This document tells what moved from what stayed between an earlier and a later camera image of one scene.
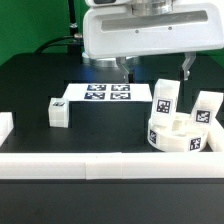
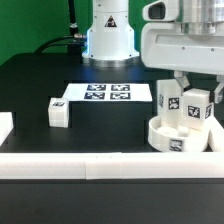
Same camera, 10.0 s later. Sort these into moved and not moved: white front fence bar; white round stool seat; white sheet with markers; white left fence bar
Moved: white round stool seat
Not moved: white sheet with markers; white front fence bar; white left fence bar
